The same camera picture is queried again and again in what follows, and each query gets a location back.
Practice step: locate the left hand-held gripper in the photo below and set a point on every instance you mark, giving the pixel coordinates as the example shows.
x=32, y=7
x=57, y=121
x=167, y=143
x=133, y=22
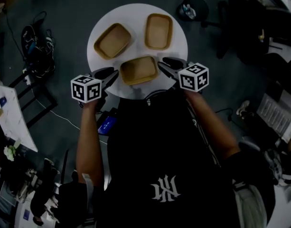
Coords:
x=86, y=89

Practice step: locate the blue cup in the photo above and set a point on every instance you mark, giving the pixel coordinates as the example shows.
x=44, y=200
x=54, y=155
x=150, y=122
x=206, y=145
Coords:
x=2, y=101

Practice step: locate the person's left forearm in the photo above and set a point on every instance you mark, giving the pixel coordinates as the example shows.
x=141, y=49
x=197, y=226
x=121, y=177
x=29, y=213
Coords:
x=88, y=139

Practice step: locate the black device blue screen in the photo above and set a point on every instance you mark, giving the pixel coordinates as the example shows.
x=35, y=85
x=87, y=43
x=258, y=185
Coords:
x=107, y=125

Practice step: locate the person's right forearm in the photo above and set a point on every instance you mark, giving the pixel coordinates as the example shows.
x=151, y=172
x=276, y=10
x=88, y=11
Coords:
x=211, y=127

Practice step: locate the black round bin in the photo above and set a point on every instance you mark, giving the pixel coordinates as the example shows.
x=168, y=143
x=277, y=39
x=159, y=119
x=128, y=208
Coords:
x=195, y=6

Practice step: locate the white flower bouquet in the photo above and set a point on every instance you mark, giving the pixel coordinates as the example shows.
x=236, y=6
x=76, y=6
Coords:
x=10, y=151

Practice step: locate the person's black printed t-shirt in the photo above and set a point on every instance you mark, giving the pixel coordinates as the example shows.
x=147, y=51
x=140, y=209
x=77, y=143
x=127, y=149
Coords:
x=164, y=151

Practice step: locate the white and black backpack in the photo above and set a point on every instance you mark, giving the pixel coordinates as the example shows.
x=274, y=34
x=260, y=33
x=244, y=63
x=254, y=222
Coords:
x=278, y=165

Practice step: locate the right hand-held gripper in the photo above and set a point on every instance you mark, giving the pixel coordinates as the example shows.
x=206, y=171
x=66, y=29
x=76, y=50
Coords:
x=192, y=78

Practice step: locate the white drawer cabinet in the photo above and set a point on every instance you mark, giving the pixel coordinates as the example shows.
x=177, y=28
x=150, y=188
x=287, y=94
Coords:
x=273, y=117

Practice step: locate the black office chair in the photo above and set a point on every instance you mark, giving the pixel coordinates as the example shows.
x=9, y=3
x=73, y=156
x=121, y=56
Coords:
x=249, y=32

